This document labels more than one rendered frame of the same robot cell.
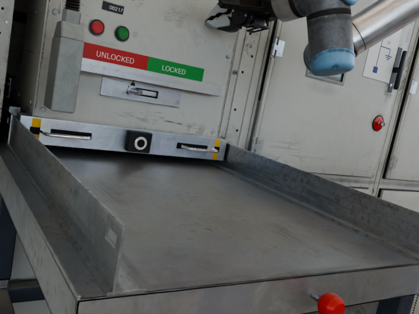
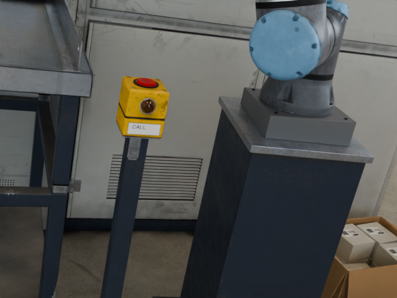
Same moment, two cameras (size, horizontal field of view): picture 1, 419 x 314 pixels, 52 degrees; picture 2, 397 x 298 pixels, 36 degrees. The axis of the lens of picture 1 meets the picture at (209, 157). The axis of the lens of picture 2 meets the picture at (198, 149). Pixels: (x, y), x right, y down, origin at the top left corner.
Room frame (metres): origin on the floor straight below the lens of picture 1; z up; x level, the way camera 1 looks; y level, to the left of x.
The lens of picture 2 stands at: (-0.49, -0.96, 1.28)
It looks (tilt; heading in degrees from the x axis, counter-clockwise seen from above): 23 degrees down; 13
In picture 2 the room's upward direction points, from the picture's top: 12 degrees clockwise
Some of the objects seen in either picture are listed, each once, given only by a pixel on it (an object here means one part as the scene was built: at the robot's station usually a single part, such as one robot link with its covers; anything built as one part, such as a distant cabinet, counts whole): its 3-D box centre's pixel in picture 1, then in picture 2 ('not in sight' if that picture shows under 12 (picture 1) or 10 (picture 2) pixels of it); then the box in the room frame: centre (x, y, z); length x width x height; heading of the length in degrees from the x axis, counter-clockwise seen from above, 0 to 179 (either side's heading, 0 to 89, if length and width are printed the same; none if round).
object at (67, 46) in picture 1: (64, 67); not in sight; (0.88, 0.32, 1.04); 0.08 x 0.05 x 0.17; 34
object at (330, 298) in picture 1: (325, 303); not in sight; (0.51, -0.18, 0.82); 0.04 x 0.03 x 0.03; 34
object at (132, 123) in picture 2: not in sight; (142, 107); (0.58, -0.59, 0.85); 0.08 x 0.08 x 0.10; 34
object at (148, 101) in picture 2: not in sight; (148, 107); (0.55, -0.61, 0.87); 0.03 x 0.01 x 0.03; 124
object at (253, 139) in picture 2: not in sight; (291, 128); (1.02, -0.85, 0.74); 0.32 x 0.32 x 0.02; 29
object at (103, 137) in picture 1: (133, 139); not in sight; (1.07, 0.20, 0.89); 0.54 x 0.05 x 0.06; 124
